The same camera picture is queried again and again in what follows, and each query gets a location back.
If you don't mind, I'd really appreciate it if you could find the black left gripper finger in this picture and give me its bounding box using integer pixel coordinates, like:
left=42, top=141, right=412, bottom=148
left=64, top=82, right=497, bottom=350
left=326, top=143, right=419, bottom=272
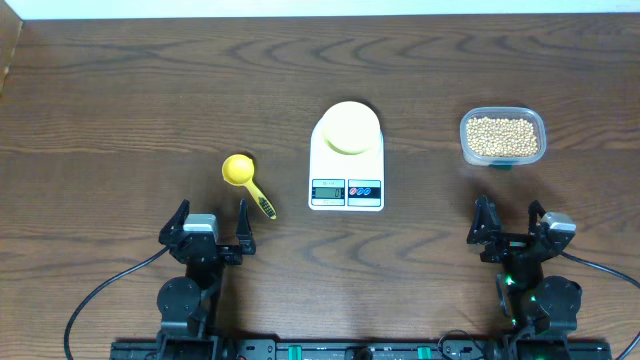
left=236, top=199, right=256, bottom=255
left=158, top=199, right=190, bottom=245

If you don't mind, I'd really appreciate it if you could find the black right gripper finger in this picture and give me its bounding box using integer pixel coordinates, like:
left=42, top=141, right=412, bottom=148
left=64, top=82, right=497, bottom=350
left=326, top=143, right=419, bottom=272
left=466, top=195, right=502, bottom=245
left=528, top=200, right=546, bottom=239

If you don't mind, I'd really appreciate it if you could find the yellow measuring scoop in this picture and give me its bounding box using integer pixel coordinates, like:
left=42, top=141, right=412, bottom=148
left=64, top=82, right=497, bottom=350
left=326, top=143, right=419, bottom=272
left=221, top=154, right=277, bottom=220

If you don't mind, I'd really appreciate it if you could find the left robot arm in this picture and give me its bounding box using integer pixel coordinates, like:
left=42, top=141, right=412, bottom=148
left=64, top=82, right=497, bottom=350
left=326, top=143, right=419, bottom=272
left=155, top=200, right=256, bottom=360

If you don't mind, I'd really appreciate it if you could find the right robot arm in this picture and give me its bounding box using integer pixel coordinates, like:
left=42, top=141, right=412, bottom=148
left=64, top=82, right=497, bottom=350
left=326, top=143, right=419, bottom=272
left=467, top=195, right=582, bottom=360

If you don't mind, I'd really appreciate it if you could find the white digital kitchen scale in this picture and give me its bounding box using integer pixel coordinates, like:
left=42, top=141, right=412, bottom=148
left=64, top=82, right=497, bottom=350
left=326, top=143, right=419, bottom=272
left=308, top=118, right=385, bottom=212

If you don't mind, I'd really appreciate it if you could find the yellow plastic bowl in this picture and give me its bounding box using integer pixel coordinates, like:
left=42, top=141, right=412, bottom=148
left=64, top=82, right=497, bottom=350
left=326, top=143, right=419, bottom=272
left=321, top=101, right=381, bottom=155

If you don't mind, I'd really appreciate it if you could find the soybeans pile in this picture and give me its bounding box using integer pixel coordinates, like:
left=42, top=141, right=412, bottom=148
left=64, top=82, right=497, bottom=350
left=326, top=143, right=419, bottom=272
left=465, top=117, right=539, bottom=157

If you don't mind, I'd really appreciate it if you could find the clear plastic container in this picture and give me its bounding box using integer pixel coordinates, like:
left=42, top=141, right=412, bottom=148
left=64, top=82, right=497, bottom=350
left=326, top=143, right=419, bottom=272
left=459, top=107, right=547, bottom=167

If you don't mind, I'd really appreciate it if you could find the black left camera cable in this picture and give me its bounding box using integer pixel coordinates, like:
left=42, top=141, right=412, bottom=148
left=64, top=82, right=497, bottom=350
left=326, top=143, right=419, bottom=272
left=63, top=244, right=171, bottom=360

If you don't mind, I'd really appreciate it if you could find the black camera cable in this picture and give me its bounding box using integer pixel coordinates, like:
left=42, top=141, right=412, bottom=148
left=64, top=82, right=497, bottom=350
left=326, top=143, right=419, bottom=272
left=63, top=244, right=171, bottom=360
left=558, top=249, right=640, bottom=360

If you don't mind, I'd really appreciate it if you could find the black right camera cable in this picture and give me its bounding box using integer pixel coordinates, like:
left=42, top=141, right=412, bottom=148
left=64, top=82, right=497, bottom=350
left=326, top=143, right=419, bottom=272
left=558, top=249, right=640, bottom=360

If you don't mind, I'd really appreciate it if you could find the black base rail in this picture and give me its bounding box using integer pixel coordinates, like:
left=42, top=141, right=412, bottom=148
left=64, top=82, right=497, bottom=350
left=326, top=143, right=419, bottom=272
left=109, top=338, right=612, bottom=360

